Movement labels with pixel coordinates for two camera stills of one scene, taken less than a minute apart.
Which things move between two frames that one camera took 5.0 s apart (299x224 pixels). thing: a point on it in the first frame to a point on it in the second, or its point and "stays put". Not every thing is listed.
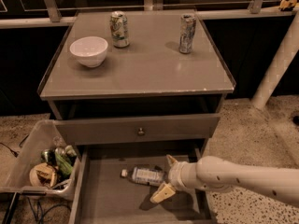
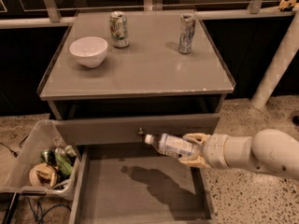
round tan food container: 43,175 stays put
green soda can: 120,30 stays put
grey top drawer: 140,129 stays put
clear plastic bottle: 149,175 to 173,146
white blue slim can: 187,30 stays put
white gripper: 174,175 to 219,149
